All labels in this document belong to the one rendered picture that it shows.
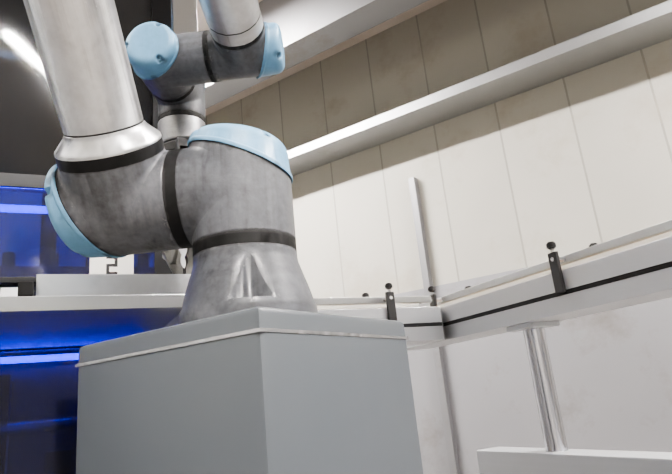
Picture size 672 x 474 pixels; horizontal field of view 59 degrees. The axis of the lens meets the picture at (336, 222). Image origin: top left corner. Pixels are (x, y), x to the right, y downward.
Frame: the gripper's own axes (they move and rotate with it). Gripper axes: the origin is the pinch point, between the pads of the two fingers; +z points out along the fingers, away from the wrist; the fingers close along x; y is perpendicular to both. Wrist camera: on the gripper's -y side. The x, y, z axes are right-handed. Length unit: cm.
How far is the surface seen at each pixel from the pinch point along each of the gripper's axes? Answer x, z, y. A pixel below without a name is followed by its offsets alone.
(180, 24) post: 8, -71, -36
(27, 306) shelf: -20.9, 5.1, 4.0
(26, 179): -23, -28, -36
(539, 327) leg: 88, 9, -19
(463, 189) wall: 202, -91, -174
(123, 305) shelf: -9.1, 5.2, 4.0
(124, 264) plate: -4.6, -10.3, -36.0
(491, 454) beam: 84, 38, -40
